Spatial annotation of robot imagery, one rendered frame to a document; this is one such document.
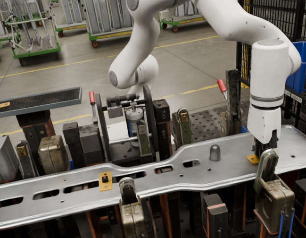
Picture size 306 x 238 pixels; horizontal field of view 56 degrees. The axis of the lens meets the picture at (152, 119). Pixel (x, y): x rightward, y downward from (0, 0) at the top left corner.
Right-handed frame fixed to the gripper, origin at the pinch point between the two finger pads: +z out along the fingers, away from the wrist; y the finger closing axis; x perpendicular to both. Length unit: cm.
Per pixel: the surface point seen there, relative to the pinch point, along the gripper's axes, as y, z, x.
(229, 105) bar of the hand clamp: -18.5, -7.2, -1.8
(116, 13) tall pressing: -724, 36, 8
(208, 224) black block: 13.4, 9.0, -21.9
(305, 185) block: 12.0, 5.0, 5.9
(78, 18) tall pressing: -962, 60, -102
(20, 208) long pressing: -1, 3, -70
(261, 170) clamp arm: 12.1, -3.4, -7.4
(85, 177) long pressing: -9, 3, -53
